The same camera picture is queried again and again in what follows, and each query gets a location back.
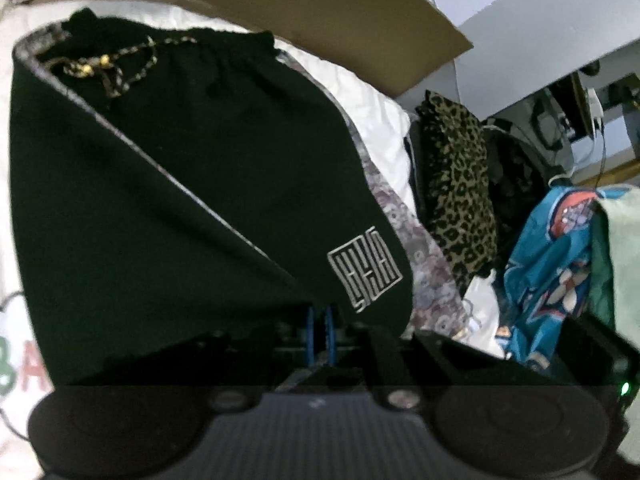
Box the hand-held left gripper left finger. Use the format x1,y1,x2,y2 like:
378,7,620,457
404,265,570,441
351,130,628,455
107,306,317,406

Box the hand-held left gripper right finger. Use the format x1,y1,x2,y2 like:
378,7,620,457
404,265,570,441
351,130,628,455
324,305,506,407

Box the black shorts with floral trim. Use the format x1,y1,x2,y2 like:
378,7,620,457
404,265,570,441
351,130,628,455
10,7,471,386

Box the pile of black clothes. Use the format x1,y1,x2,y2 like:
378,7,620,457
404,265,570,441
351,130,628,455
480,120,556,261

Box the pale green cloth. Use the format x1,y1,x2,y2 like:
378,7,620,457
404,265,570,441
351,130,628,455
590,192,640,336

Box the teal cartoon print garment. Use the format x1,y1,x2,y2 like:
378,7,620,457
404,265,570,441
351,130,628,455
502,186,631,366

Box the leopard print garment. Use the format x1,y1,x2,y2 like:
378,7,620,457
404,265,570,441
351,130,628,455
416,91,498,288

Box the bear print blanket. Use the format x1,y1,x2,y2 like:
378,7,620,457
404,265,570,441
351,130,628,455
0,0,511,461

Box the white charger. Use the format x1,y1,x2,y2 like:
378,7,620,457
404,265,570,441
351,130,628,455
585,87,606,133

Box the brown cardboard sheet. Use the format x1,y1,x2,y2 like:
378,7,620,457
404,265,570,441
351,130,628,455
30,0,475,98

